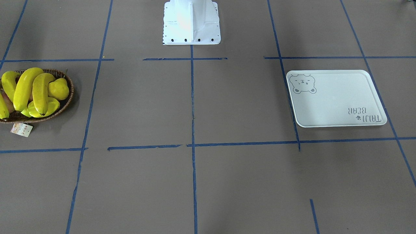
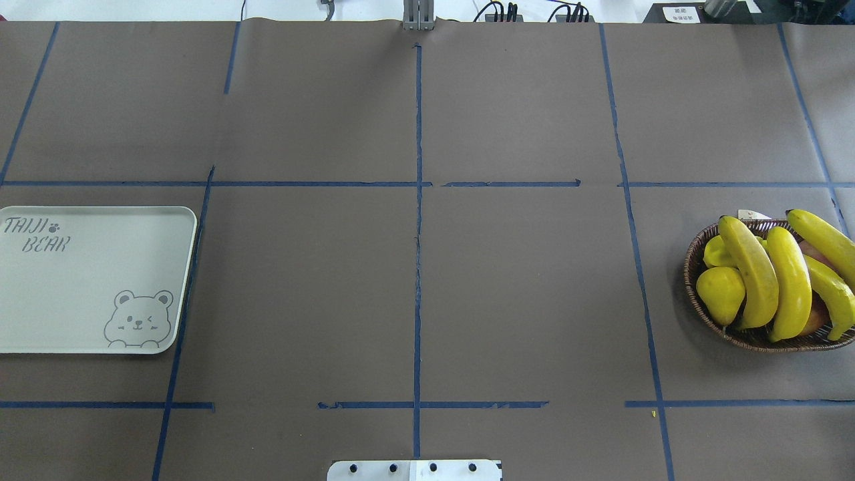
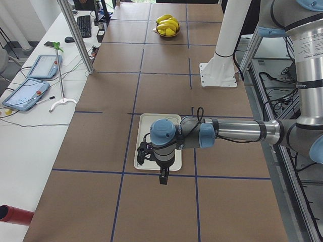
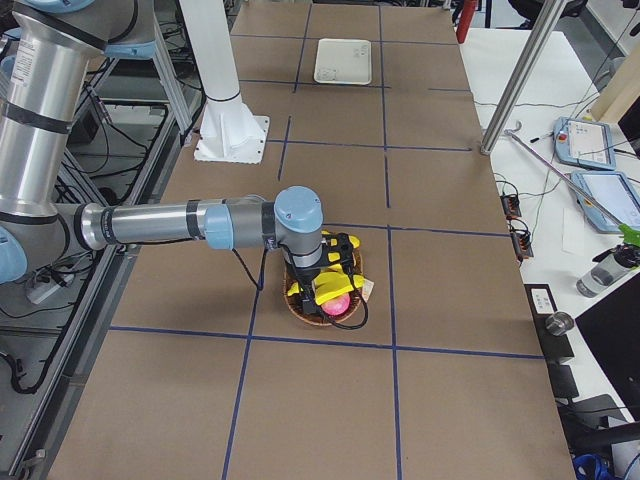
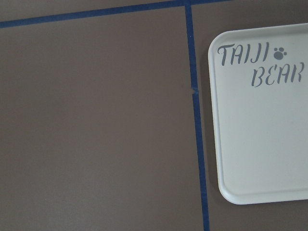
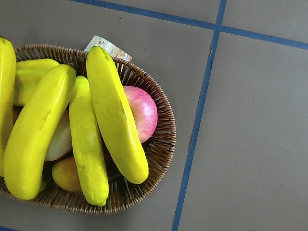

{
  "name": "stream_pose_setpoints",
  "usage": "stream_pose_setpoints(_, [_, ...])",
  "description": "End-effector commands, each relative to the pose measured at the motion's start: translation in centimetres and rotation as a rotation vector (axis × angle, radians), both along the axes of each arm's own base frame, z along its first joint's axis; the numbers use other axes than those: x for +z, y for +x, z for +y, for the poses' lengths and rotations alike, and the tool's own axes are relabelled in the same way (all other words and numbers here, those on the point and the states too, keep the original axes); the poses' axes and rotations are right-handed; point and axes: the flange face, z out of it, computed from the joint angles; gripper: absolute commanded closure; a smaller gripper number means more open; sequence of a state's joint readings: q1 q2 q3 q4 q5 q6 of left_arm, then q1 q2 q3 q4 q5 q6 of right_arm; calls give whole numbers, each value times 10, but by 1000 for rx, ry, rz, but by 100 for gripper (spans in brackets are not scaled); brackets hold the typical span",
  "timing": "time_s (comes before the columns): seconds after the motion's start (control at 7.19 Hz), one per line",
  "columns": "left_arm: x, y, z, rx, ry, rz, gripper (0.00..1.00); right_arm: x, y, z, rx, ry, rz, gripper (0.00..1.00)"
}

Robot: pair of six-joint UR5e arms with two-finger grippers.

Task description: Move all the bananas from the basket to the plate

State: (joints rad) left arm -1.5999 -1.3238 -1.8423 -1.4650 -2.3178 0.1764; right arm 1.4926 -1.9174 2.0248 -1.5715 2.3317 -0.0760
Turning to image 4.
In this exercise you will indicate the red cylinder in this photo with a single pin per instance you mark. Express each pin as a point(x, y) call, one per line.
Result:
point(466, 10)

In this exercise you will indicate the brown wicker basket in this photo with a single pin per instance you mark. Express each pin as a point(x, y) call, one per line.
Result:
point(300, 301)

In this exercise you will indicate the water bottle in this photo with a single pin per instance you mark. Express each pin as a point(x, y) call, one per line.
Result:
point(611, 266)

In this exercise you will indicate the far teach pendant tablet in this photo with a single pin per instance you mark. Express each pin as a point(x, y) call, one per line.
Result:
point(584, 144)

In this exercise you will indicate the aluminium frame post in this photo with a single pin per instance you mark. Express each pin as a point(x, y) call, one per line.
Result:
point(543, 27)

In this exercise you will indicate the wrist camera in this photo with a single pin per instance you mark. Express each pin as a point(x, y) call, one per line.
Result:
point(339, 255)

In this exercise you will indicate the white rectangular tray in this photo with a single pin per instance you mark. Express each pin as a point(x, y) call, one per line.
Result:
point(343, 61)

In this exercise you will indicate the red pink apple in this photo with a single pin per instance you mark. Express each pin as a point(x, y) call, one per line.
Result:
point(337, 306)

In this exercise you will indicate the yellow banana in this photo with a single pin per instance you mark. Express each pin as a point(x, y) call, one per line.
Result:
point(330, 284)
point(354, 240)

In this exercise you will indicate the white camera pole stand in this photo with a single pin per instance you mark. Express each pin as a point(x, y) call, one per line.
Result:
point(229, 131)

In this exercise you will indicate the paper basket tag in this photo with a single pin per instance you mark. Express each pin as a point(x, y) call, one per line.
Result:
point(367, 289)

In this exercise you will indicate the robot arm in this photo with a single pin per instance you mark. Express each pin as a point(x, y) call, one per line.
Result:
point(58, 40)

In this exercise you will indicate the teach pendant tablet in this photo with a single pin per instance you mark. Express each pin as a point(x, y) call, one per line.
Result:
point(613, 191)
point(584, 144)

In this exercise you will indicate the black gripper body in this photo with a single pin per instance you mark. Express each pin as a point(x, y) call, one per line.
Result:
point(303, 278)

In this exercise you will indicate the near teach pendant tablet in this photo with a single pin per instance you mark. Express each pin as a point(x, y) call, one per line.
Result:
point(613, 191)

